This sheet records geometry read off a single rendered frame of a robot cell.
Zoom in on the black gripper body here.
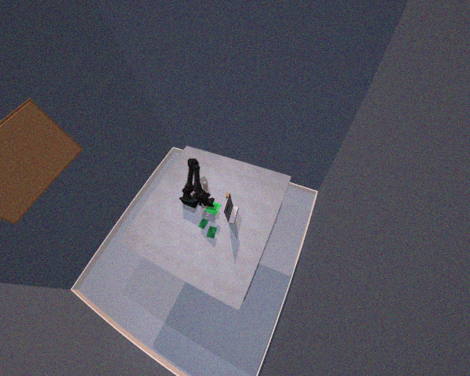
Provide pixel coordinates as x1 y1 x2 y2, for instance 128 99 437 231
199 198 215 206

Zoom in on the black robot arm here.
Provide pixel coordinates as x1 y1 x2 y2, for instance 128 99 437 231
182 158 211 201

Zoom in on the green translucent square zone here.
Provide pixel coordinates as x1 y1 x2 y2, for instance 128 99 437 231
205 202 221 215

